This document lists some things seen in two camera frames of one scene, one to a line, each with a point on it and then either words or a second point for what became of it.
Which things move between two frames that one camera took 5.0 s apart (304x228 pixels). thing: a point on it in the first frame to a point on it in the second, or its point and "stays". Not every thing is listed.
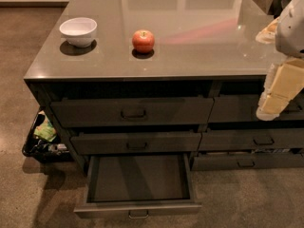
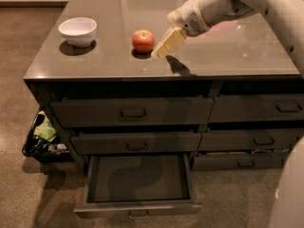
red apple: (142, 41) stays
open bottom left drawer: (140, 185) stays
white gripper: (291, 28) to (189, 19)
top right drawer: (243, 108) stays
